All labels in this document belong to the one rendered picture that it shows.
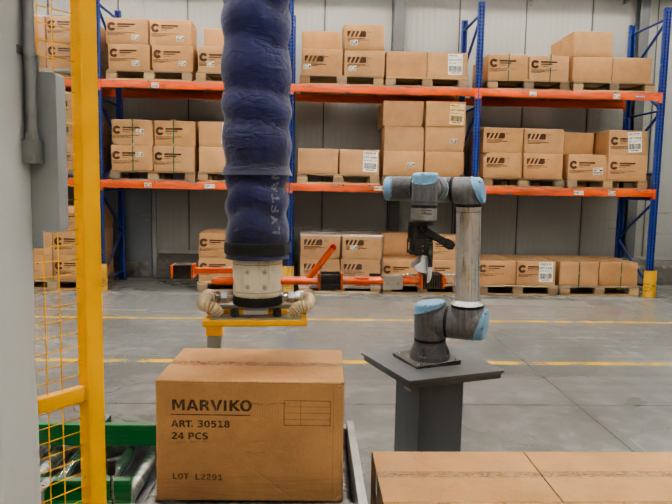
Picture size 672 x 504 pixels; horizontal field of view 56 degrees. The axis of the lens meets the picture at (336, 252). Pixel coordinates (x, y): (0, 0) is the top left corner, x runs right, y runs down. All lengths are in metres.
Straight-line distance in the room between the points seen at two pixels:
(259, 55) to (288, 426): 1.18
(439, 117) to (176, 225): 4.60
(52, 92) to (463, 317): 2.07
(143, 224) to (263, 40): 8.86
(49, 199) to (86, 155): 0.51
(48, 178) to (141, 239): 9.56
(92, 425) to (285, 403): 0.58
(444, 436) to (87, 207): 1.98
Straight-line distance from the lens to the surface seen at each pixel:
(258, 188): 2.06
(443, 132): 9.44
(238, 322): 2.07
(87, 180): 1.80
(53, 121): 1.31
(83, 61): 1.83
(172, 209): 10.77
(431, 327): 2.95
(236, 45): 2.12
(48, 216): 1.31
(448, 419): 3.08
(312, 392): 2.05
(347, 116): 10.59
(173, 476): 2.21
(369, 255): 9.24
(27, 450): 1.36
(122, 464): 2.54
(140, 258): 10.89
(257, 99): 2.07
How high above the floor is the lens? 1.57
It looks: 6 degrees down
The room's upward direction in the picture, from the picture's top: 1 degrees clockwise
